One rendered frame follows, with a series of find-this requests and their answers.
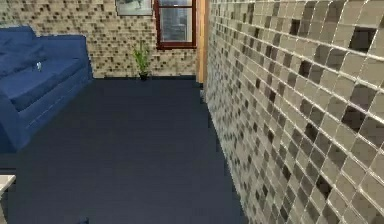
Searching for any green house plant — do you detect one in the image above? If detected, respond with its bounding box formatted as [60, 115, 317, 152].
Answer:
[132, 42, 152, 81]

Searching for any red framed window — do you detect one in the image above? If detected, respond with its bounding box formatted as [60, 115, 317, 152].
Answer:
[153, 0, 198, 51]

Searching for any grey framed picture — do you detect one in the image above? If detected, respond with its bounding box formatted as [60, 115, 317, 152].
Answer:
[115, 0, 154, 17]

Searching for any blue sofa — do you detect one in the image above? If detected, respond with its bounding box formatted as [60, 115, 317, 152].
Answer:
[0, 25, 94, 154]

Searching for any wooden door frame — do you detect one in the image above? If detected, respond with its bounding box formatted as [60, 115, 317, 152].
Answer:
[195, 0, 211, 84]

